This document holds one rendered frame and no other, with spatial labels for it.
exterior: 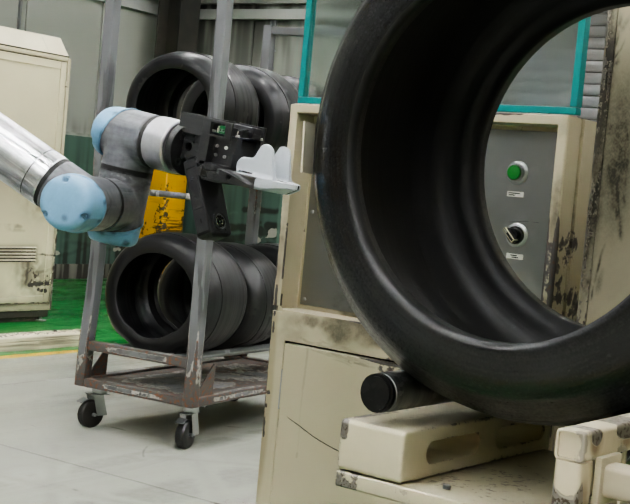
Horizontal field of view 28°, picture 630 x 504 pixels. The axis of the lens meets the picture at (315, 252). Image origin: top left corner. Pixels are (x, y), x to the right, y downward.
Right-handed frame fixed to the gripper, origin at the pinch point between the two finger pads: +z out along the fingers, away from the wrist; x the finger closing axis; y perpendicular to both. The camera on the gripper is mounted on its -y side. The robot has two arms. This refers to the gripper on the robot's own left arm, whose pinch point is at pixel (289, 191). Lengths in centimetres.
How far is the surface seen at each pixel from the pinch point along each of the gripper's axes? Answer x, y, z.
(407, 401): -7.4, -18.9, 28.1
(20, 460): 182, -142, -246
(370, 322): -10.6, -10.9, 23.2
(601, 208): 26.1, 5.4, 30.8
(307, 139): -10.7, 7.6, 9.6
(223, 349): 289, -105, -248
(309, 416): 49, -43, -25
